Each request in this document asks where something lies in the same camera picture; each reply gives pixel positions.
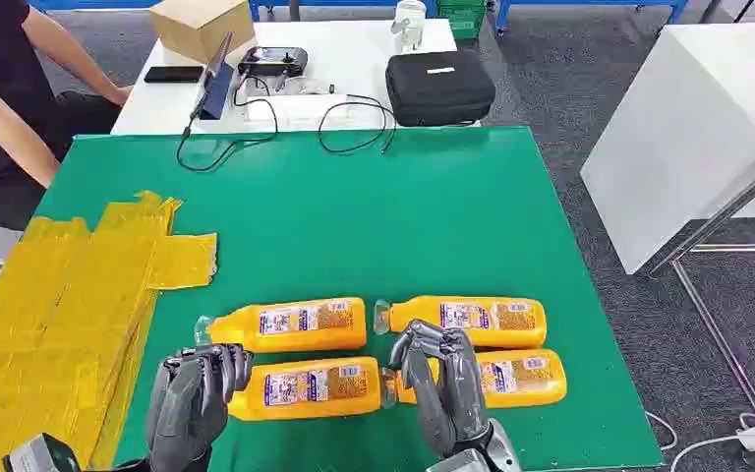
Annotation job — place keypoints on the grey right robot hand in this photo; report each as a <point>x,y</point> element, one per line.
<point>452,397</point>

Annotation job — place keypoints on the person's left hand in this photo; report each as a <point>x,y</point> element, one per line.
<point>121,95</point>

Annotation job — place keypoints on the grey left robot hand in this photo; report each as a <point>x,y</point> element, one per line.
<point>185,410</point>

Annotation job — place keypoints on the orange drink bottle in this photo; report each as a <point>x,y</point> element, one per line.
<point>312,391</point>
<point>514,324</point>
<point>299,326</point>
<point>527,381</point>

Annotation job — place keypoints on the black phone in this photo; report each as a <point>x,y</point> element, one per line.
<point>174,73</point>

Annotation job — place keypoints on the tablet with blue cover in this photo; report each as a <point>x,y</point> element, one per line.
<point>218,88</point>

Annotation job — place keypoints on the cardboard box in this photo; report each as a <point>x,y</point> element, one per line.
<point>198,26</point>

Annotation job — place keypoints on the black handheld controller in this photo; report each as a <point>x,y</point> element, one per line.
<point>273,60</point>

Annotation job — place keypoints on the yellow sheet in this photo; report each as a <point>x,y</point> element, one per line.
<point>58,312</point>

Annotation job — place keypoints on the flat white box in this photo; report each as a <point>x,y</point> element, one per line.
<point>299,107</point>

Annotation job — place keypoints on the green mat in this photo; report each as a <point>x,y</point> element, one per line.
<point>377,221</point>

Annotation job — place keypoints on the small white table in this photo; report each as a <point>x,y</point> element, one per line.
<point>351,58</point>

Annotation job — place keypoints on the white cup-shaped device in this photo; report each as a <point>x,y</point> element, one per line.
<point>410,19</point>

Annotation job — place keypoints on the black carry case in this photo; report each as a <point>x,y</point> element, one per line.
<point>439,88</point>

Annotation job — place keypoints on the green crate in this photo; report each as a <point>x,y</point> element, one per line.
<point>462,16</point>

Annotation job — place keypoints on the large white table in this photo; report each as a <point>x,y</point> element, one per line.
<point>683,130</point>

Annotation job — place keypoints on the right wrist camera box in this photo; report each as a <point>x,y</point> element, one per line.
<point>459,462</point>

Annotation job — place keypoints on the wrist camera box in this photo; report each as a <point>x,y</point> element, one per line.
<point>35,456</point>
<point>459,462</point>

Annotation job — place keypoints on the blue metal frame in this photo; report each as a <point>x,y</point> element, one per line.
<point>586,3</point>
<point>91,4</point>

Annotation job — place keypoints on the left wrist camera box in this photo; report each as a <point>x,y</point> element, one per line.
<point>35,456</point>

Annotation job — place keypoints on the metal stand frame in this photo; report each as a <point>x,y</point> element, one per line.
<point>723,212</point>

